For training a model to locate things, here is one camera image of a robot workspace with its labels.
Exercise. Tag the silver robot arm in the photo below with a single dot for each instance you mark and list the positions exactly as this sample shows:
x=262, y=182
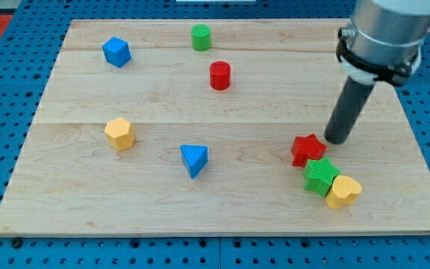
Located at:
x=382, y=40

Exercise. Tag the red star block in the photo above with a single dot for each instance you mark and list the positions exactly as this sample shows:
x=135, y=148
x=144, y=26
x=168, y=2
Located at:
x=307, y=148

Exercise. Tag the green star block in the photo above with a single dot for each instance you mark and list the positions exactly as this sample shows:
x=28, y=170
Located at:
x=319, y=175

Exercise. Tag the blue triangle block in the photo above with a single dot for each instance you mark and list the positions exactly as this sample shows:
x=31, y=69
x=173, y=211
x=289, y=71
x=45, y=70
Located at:
x=194, y=158

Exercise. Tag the red cylinder block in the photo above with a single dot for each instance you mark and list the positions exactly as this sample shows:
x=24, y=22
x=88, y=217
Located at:
x=220, y=75

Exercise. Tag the light wooden board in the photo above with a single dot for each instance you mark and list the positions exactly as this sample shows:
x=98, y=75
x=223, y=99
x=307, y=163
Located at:
x=285, y=79

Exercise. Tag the yellow hexagon block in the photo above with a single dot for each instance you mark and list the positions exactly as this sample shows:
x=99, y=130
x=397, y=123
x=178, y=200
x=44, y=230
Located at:
x=120, y=134

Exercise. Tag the green cylinder block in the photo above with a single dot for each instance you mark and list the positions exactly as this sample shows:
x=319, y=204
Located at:
x=201, y=37

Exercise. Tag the blue cube block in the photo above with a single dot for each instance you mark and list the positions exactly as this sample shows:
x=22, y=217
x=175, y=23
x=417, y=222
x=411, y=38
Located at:
x=116, y=52

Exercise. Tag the yellow heart block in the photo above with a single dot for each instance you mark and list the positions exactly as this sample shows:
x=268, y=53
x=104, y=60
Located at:
x=343, y=191

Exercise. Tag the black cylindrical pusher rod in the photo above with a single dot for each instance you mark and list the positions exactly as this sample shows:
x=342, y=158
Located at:
x=350, y=104

